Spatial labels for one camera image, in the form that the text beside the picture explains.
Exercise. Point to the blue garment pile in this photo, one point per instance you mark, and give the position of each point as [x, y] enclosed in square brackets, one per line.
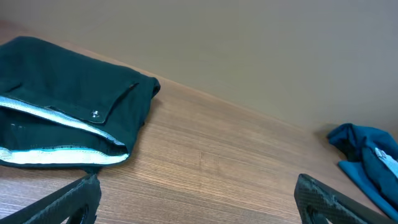
[371, 163]

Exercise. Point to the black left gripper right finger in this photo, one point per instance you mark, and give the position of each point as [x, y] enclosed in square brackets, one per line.
[319, 203]

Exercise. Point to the folded black shorts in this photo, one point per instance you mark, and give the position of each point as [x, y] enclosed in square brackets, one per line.
[61, 109]

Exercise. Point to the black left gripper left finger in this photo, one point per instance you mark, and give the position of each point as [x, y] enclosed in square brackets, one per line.
[75, 203]

